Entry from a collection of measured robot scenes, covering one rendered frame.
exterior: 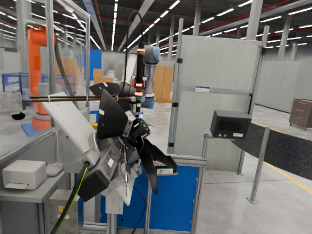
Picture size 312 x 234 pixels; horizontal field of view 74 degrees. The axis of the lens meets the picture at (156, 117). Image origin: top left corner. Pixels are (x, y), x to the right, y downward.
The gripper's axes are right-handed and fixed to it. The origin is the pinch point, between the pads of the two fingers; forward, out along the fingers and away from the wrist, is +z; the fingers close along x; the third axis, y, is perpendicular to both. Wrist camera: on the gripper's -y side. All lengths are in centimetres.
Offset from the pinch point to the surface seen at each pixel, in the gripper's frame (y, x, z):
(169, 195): 99, -29, -40
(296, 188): 146, -223, -150
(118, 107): 13.6, 7.0, 21.8
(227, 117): 25, -65, -32
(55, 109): 17.5, 38.3, 18.1
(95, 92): 9.5, 23.2, 2.1
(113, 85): 6.2, 15.8, -9.2
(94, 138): 32.6, 20.5, 13.9
